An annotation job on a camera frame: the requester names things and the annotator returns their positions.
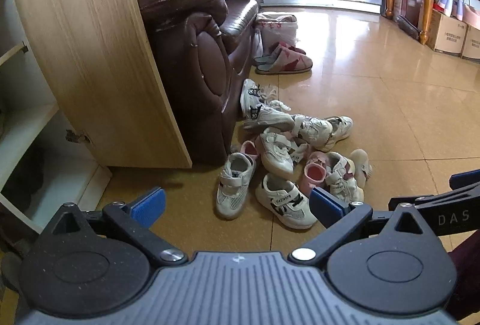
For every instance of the red white box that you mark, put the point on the red white box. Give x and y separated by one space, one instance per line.
407 4

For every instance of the white velcro shoe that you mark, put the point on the white velcro shoe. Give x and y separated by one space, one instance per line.
277 154
234 186

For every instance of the pink box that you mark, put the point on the pink box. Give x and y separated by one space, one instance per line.
470 16

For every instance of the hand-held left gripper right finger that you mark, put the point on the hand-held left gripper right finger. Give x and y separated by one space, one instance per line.
330 207

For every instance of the cardboard box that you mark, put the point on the cardboard box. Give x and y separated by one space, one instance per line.
446 32
473 44

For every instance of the metal door hinge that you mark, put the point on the metal door hinge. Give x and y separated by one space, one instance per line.
77 137

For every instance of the person's maroon clothing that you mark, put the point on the person's maroon clothing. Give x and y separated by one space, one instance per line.
467 272

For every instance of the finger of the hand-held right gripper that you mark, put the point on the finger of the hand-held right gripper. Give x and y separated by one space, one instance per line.
467 179
407 204

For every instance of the white plastic bag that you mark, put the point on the white plastic bag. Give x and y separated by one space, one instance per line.
277 31

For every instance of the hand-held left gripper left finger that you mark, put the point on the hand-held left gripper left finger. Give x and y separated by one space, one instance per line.
148 207

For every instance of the grey red slipper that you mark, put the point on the grey red slipper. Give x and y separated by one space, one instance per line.
290 47
288 62

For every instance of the brown leather sofa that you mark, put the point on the brown leather sofa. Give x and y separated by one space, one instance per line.
195 47

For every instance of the dark patterned object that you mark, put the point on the dark patterned object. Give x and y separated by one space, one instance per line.
408 27

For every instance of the white shoe cabinet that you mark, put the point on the white shoe cabinet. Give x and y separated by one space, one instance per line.
22 130

